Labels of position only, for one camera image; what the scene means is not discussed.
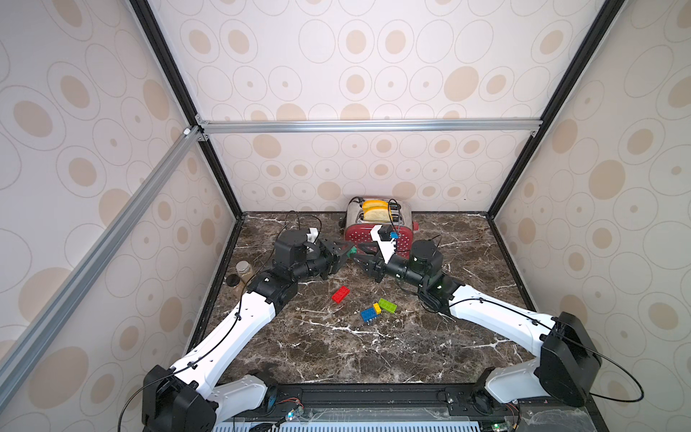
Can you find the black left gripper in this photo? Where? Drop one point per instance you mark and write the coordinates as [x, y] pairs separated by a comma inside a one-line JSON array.
[[332, 255]]

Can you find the yellow toast slice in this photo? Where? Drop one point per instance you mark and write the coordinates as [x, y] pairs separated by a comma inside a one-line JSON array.
[[374, 205], [376, 215]]

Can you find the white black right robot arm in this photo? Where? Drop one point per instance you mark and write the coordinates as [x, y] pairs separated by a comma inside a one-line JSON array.
[[565, 361]]

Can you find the diagonal aluminium frame bar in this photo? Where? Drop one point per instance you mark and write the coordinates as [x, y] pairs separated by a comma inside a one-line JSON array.
[[52, 318]]

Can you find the horizontal aluminium frame bar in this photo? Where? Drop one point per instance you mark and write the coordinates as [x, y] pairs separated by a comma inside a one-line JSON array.
[[357, 126]]

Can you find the rear yellow toast slice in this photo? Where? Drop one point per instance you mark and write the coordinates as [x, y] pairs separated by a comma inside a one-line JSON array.
[[374, 205]]

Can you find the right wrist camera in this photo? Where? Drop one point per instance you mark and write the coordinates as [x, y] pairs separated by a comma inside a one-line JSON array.
[[387, 238]]

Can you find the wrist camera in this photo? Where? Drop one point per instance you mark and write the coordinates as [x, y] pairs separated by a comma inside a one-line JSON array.
[[312, 235], [387, 238]]

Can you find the black round lid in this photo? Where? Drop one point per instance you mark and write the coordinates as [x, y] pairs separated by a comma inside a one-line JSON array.
[[232, 280]]

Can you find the red lego brick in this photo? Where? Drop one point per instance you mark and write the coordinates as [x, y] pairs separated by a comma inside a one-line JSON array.
[[340, 295]]

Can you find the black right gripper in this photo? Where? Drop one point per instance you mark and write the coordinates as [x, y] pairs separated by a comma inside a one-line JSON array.
[[376, 267]]

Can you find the blue lego brick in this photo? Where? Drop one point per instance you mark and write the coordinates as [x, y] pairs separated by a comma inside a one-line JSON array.
[[369, 315]]

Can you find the front yellow toast slice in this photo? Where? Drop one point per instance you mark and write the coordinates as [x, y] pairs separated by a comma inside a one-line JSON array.
[[376, 215]]

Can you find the glass jar with beige lid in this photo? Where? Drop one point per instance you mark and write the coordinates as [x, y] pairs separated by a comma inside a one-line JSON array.
[[244, 270]]

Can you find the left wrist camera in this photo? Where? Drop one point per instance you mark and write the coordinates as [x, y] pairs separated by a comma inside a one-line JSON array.
[[312, 235]]

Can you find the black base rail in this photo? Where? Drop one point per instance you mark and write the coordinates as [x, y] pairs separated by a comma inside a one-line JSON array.
[[410, 407]]

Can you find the lime green lego brick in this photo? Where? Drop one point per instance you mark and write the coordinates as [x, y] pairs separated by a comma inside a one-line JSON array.
[[385, 305]]

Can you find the red polka dot toaster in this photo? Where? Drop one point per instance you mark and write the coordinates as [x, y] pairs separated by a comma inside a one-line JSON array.
[[355, 229]]

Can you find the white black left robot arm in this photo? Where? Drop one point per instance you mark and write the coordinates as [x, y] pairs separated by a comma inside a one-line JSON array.
[[188, 396]]

